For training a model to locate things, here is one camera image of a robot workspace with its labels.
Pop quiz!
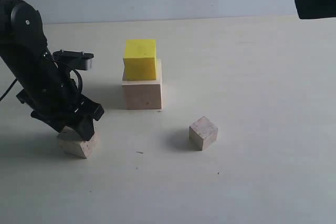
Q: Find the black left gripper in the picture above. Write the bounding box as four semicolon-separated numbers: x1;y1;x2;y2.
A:
16;77;104;141

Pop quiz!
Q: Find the medium wooden cube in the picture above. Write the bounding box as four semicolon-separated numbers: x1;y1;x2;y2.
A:
57;126;98;159

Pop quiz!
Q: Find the large wooden cube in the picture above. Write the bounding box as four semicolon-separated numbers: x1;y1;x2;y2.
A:
121;59;163;110

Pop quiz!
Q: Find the yellow cube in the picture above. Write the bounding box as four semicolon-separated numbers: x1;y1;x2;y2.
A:
123;39;157;81

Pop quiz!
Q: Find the small wooden cube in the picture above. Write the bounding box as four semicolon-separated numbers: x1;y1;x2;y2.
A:
188;116;218;151

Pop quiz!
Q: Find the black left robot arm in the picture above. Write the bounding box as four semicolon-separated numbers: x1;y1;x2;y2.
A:
1;0;104;141

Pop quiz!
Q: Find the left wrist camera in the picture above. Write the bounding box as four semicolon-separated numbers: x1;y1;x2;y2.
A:
53;49;94;71

